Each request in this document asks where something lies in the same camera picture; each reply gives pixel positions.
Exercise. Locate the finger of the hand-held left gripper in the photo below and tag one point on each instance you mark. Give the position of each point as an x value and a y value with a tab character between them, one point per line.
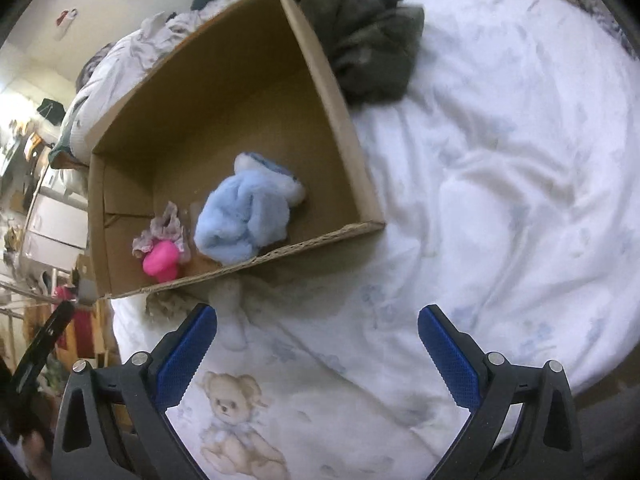
45	340

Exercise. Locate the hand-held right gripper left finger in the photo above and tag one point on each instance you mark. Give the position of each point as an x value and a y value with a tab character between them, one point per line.
185	355

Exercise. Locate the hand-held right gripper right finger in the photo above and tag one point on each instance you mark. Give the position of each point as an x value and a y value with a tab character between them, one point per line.
450	355

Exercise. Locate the light blue fluffy plush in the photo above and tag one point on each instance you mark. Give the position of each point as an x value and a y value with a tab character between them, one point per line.
240	215

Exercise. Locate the white and blue fuzzy sock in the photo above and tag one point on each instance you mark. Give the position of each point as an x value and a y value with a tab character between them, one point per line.
280	180

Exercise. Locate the brown cardboard box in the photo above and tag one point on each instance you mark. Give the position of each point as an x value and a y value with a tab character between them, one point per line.
225	110

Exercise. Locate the red rack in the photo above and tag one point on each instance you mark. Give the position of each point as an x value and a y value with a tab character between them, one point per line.
75	325

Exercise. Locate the mottled brown cloth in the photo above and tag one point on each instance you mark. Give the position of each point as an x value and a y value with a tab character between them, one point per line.
167	305

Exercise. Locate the grey bin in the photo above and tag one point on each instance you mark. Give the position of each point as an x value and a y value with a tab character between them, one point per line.
85	287

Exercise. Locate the white kitchen cabinet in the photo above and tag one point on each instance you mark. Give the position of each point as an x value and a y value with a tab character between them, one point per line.
55	220

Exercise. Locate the dark grey cloth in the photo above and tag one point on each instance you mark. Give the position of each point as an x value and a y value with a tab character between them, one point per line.
610	435

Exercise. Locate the dark hanging garment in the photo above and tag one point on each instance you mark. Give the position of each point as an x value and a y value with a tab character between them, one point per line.
50	110

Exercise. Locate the grey patterned cloth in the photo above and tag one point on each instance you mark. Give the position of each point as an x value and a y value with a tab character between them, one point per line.
95	65

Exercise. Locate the white floral duvet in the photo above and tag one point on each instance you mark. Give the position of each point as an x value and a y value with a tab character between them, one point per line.
125	60

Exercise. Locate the dark green quilted jacket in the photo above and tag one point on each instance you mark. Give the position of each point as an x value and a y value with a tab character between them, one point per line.
370	50

